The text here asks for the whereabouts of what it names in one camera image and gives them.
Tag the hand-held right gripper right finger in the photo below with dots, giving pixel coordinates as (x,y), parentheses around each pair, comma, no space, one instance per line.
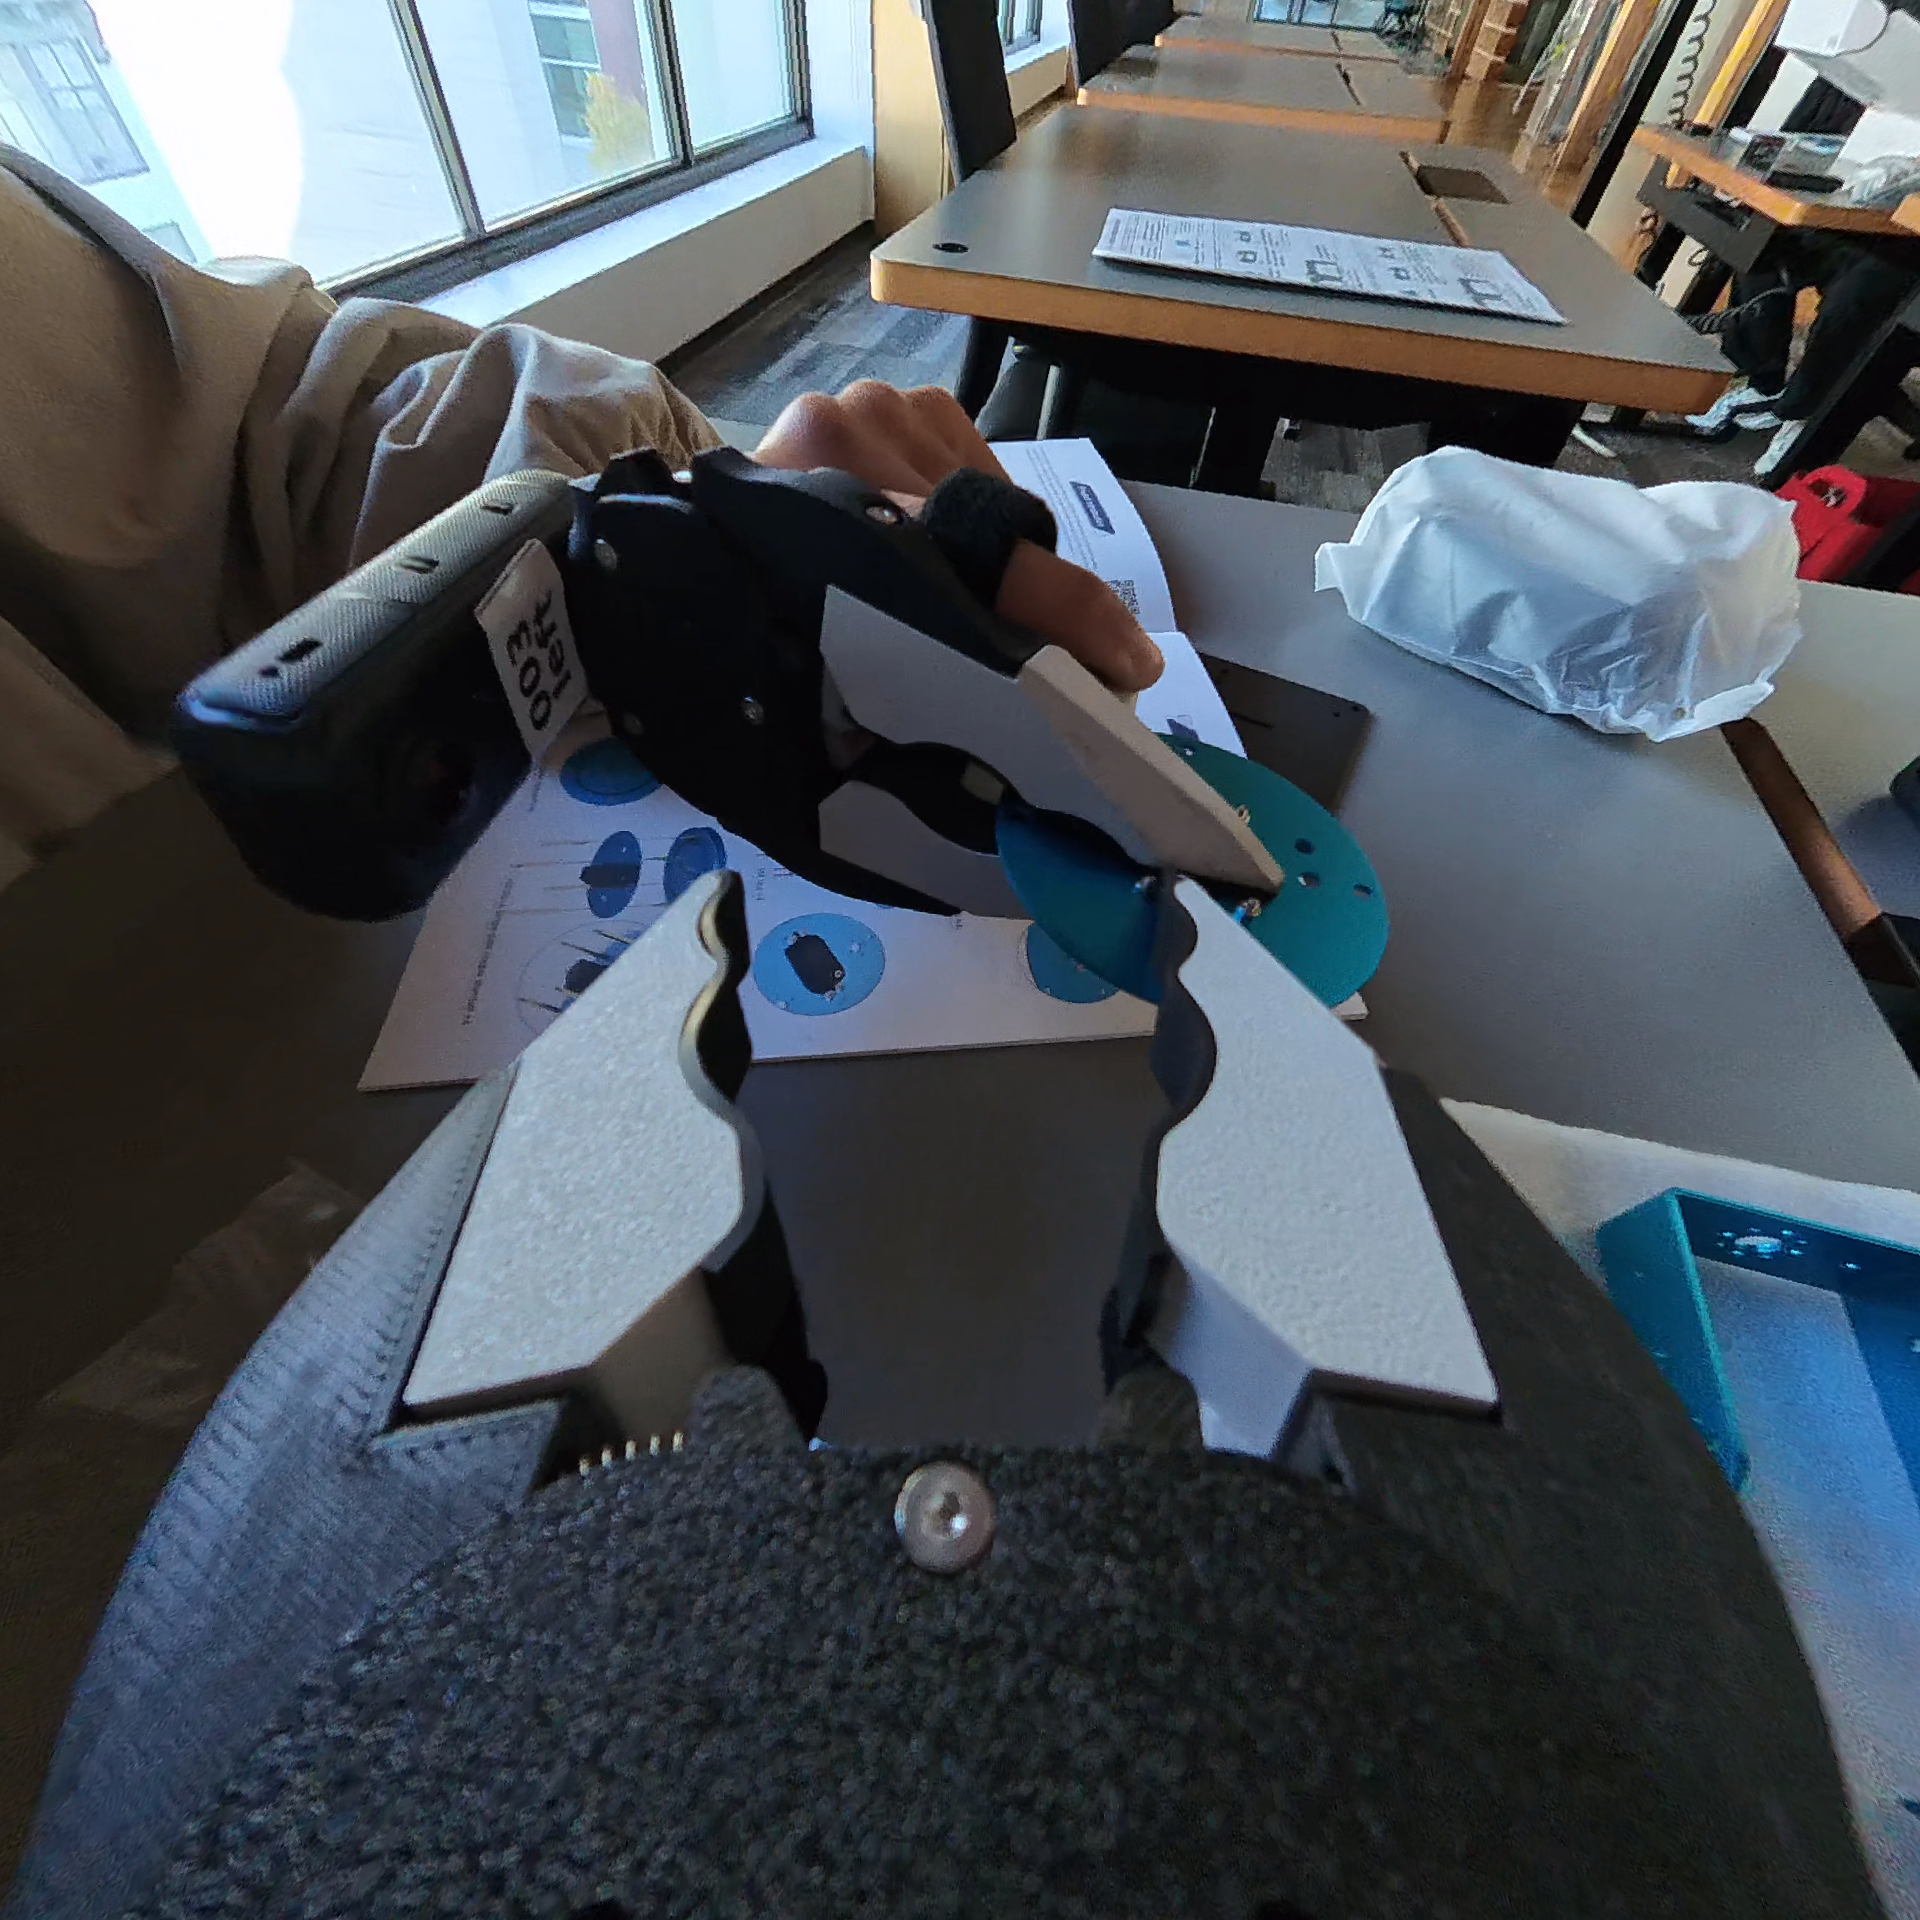
(1306,1200)

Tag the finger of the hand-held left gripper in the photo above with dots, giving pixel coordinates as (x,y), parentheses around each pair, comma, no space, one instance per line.
(1020,721)
(900,855)

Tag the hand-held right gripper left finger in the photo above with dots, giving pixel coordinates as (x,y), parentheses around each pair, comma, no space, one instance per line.
(600,1172)

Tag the person's left forearm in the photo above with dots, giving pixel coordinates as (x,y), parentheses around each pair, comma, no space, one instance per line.
(225,452)

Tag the grey desk with wooden edge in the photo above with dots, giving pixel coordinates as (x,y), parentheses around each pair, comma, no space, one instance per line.
(1201,181)

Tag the person's left hand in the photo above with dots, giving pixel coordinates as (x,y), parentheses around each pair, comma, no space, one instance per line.
(868,435)

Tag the white instruction sheet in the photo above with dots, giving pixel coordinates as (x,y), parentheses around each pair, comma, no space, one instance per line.
(900,1004)

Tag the black square plate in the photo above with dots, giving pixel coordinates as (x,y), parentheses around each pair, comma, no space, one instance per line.
(1306,721)

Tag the printed paper sheet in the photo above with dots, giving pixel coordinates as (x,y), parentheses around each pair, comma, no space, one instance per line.
(1319,263)

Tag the white plastic bag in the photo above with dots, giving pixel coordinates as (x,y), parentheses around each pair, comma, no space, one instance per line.
(1559,587)

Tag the window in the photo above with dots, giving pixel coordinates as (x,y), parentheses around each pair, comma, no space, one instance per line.
(376,107)

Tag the black chair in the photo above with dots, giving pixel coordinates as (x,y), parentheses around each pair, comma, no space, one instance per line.
(972,76)

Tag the red bag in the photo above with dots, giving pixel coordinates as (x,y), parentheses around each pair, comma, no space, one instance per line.
(1851,518)

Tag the large blue metal bracket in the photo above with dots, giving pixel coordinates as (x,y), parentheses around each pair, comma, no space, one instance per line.
(1664,1289)

